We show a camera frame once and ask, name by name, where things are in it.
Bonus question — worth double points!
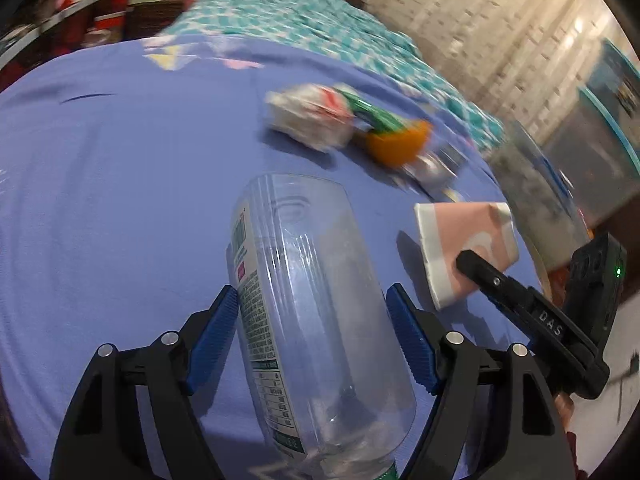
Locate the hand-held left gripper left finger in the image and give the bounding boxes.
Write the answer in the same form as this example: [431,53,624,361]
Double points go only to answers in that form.
[50,284,241,480]

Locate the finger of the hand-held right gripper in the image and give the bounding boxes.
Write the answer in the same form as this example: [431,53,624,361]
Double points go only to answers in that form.
[456,250,576,356]

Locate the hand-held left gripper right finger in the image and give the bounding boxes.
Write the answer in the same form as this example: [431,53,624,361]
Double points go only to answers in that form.
[385,282,571,480]

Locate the paper drink carton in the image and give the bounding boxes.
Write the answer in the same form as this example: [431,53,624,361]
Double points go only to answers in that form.
[414,202,521,311]

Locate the clear plastic bottle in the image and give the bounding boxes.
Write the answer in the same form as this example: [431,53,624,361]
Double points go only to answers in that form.
[227,173,417,480]

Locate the silver foil wrapper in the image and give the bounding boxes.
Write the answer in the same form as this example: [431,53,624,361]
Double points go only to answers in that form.
[407,147,466,191]

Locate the orange peel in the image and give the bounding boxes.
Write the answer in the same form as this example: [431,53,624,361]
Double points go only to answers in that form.
[364,119,433,168]

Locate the green wrapper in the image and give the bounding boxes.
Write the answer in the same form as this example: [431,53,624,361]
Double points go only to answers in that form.
[340,87,416,133]

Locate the white wrapper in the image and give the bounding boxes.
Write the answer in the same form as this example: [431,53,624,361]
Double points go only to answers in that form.
[265,84,357,152]

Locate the clear storage box blue latch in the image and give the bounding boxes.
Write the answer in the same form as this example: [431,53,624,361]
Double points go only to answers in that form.
[487,120,593,271]

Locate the clear storage box teal lid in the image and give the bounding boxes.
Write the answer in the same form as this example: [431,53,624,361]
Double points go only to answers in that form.
[542,35,640,226]

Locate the floral curtain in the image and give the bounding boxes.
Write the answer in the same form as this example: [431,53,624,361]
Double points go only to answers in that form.
[367,0,616,146]

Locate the teal patterned blanket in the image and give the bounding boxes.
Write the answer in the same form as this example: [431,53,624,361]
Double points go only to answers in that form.
[160,0,506,153]

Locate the cluttered shelf unit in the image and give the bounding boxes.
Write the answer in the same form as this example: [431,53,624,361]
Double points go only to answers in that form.
[0,0,186,91]

